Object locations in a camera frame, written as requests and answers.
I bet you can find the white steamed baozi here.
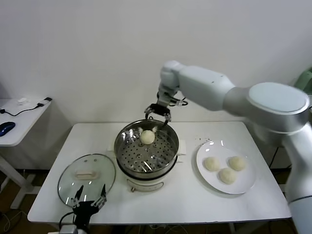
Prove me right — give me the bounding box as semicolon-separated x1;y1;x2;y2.
140;130;156;145
217;167;237;185
228;156;246;171
203;156;221;171

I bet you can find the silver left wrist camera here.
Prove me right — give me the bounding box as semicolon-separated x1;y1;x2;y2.
58;224;78;234

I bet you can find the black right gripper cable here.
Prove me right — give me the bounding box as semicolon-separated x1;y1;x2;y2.
170;97;188;107

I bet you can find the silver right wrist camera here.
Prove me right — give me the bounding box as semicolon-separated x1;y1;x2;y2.
157;89;173;107

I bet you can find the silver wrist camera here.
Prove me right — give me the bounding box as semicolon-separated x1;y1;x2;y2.
58;224;78;234
157;89;173;107

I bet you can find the black desk cable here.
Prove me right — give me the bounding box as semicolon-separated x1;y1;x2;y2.
0;103;43;117

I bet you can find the glass lid with cream handle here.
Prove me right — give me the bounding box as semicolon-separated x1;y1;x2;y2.
58;153;117;208

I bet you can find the cream electric cooker base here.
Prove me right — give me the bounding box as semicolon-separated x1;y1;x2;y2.
107;146;185;193

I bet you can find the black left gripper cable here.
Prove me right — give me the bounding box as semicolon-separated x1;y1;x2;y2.
59;211;75;230

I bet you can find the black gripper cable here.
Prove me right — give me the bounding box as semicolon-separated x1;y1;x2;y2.
170;97;188;107
59;211;75;230

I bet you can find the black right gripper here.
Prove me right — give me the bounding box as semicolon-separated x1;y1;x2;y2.
144;103;172;127

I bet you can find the steel perforated steamer basket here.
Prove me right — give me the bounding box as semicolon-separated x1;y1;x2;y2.
107;119;188;180

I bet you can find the white side desk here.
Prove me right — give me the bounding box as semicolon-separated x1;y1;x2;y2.
0;98;73;210

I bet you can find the white round plate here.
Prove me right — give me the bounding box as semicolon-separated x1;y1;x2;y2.
196;139;257;195

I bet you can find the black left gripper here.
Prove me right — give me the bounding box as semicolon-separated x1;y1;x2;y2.
70;184;107;227

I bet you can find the blue computer mouse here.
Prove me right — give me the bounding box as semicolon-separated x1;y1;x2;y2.
0;121;16;137

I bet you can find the pale green appliance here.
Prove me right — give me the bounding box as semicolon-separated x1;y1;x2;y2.
293;67;312;95

